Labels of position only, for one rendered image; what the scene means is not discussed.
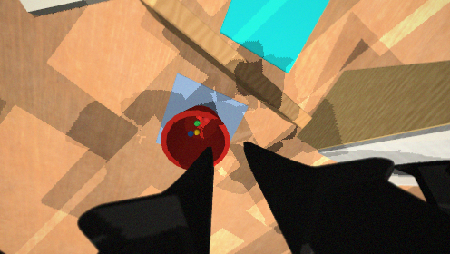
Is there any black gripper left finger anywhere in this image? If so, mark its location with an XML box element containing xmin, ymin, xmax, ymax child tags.
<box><xmin>77</xmin><ymin>147</ymin><xmax>214</xmax><ymax>254</ymax></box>

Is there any dark red cup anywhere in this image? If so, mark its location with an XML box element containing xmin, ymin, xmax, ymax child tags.
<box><xmin>161</xmin><ymin>105</ymin><xmax>230</xmax><ymax>170</ymax></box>

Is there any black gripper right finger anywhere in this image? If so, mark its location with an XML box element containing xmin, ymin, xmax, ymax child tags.
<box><xmin>243</xmin><ymin>142</ymin><xmax>395</xmax><ymax>254</ymax></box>

